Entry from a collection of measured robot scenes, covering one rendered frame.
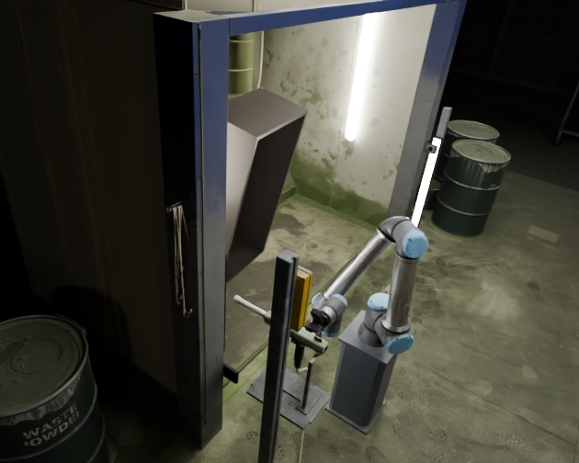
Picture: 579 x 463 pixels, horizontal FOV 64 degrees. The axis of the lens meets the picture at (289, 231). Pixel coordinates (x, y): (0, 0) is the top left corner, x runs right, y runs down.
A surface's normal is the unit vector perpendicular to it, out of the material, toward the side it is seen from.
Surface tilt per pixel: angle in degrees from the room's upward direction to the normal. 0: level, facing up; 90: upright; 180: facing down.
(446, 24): 90
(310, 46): 90
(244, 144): 90
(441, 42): 90
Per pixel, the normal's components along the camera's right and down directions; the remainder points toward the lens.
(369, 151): -0.56, 0.41
